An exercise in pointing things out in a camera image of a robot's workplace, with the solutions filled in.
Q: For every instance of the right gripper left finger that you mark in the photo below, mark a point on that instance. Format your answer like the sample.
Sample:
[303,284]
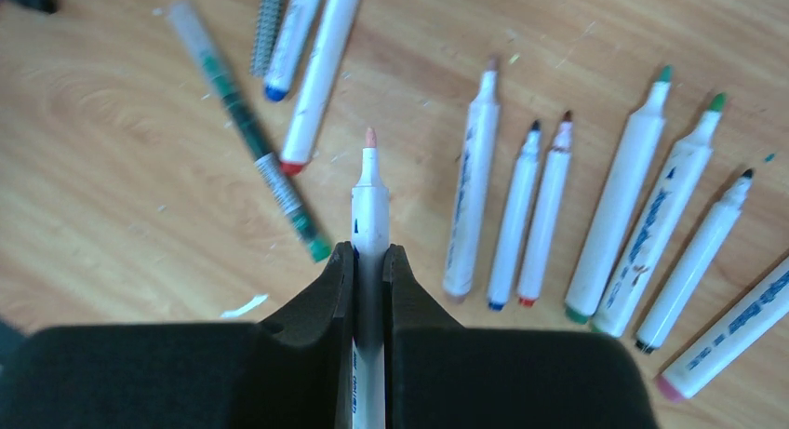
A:
[290,370]

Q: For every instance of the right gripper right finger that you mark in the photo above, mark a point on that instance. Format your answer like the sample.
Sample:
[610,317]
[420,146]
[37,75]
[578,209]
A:
[442,374]

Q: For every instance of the white marker brown tip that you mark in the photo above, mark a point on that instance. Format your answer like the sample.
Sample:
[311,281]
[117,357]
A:
[545,214]

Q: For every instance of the white marker beige cap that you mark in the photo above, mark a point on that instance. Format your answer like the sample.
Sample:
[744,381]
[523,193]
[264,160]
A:
[370,240]

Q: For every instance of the white marker tan tip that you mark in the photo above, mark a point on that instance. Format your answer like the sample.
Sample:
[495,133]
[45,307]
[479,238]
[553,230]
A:
[471,196]

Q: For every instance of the white marker green cap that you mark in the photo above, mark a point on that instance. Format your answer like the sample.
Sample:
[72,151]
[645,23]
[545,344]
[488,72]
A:
[671,192]

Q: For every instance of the white marker black cap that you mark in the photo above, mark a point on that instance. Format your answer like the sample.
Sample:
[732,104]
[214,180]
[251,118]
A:
[692,265]

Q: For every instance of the white marker dark green tip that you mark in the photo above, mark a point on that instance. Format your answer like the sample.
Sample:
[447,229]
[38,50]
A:
[637,147]

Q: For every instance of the white marker blue cap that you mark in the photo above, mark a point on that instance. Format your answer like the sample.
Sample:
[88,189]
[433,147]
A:
[295,28]

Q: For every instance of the white marker purple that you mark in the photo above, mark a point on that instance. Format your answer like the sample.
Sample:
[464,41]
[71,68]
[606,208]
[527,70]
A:
[744,323]

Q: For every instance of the grey pen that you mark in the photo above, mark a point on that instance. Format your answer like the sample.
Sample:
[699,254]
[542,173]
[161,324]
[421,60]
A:
[268,22]

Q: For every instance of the white marker red cap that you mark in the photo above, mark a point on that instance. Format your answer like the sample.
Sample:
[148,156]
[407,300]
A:
[329,44]

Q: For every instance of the grey pen lying apart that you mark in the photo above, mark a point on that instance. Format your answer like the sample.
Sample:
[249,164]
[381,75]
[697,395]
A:
[195,37]

